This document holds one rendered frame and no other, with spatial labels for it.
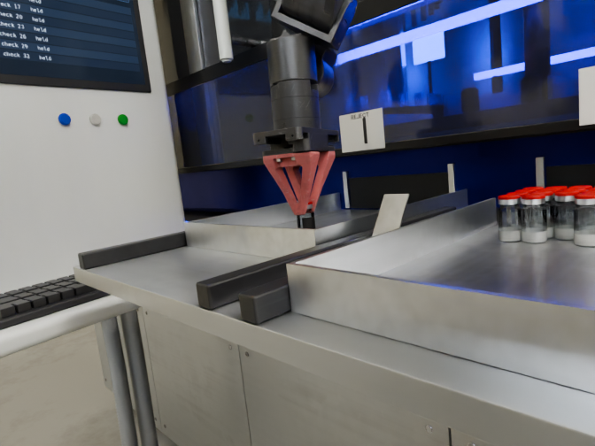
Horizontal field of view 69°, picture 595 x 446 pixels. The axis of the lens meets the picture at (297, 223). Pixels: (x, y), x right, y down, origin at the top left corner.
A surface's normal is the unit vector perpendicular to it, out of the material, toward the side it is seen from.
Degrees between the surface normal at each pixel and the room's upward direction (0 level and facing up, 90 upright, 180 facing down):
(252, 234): 90
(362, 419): 90
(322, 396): 90
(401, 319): 90
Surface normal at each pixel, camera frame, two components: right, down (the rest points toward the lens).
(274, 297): 0.69, 0.03
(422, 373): -0.11, -0.98
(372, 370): -0.72, 0.18
